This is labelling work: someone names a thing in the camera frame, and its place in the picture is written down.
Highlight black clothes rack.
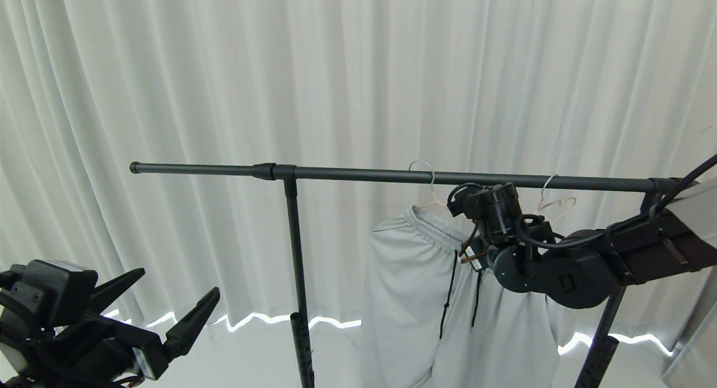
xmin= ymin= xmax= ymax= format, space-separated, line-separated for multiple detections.
xmin=130 ymin=161 xmax=698 ymax=388

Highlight pale grey shorts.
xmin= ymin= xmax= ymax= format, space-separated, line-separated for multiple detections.
xmin=358 ymin=205 xmax=564 ymax=388

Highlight white curtain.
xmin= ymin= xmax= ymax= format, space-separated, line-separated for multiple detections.
xmin=0 ymin=0 xmax=717 ymax=358

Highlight black cable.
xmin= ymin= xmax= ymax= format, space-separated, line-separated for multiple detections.
xmin=513 ymin=153 xmax=717 ymax=250

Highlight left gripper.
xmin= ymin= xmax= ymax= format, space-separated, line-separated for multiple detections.
xmin=0 ymin=268 xmax=220 ymax=388

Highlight pink clothes hanger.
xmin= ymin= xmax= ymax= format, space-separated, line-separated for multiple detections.
xmin=537 ymin=174 xmax=578 ymax=223
xmin=408 ymin=160 xmax=451 ymax=212

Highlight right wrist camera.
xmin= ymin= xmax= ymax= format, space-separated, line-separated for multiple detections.
xmin=447 ymin=183 xmax=493 ymax=219

